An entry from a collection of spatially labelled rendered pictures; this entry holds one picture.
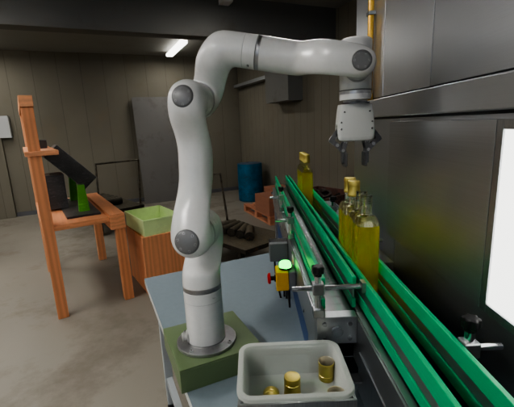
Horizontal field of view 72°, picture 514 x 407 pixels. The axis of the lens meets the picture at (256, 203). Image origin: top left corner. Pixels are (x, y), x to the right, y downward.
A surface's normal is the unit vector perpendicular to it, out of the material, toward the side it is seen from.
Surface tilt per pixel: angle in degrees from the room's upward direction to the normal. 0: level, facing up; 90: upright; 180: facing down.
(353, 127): 94
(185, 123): 128
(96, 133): 90
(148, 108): 83
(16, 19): 90
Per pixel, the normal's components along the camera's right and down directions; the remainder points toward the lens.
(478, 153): -1.00, 0.04
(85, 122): 0.42, 0.18
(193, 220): 0.00, -0.30
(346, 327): 0.01, 0.22
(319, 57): -0.63, 0.18
